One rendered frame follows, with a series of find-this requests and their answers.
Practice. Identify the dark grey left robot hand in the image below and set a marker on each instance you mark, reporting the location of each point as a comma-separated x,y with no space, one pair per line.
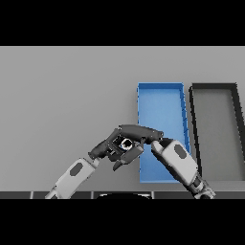
103,148

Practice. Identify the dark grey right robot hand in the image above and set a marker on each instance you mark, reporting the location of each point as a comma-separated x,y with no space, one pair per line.
140,130

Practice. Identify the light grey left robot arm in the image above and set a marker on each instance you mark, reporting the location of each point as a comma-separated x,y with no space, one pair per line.
71,178

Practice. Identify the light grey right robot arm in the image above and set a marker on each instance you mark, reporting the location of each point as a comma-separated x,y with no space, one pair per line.
178,161

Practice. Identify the blue bin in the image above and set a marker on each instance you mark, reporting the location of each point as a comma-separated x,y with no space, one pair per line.
161,105

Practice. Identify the dark grey bin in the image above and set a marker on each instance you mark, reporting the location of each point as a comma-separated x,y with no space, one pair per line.
217,134

